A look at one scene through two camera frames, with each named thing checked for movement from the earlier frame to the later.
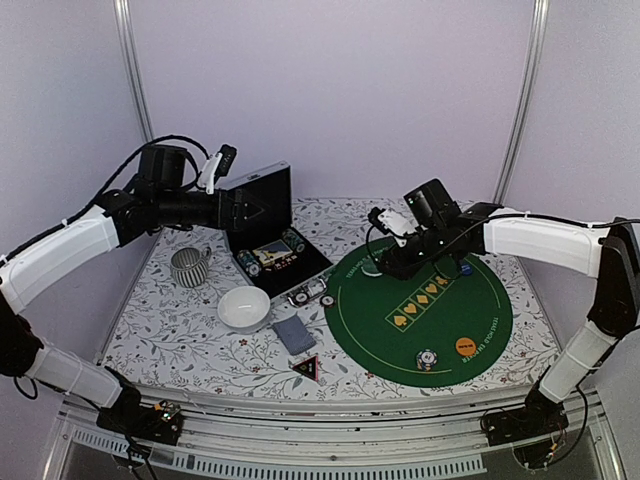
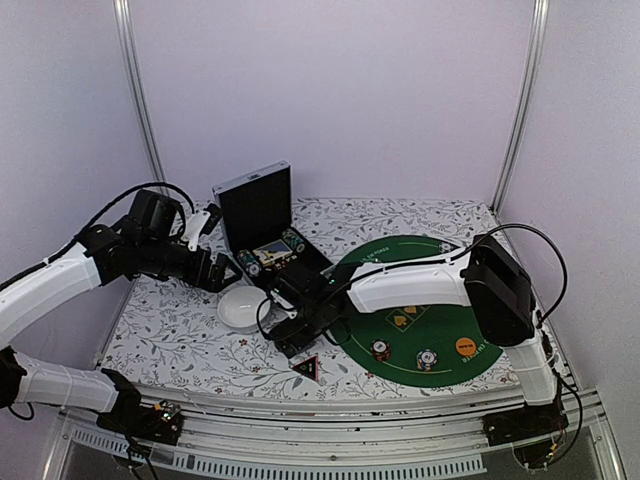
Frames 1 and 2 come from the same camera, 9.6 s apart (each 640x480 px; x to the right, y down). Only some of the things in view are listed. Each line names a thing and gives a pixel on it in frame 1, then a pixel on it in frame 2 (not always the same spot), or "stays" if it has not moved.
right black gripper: [402, 269] -> [298, 341]
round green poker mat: [431, 331] stays
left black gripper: [233, 219] -> [199, 279]
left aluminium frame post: [124, 17] stays
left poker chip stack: [249, 263] stays
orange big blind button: [465, 346] stays
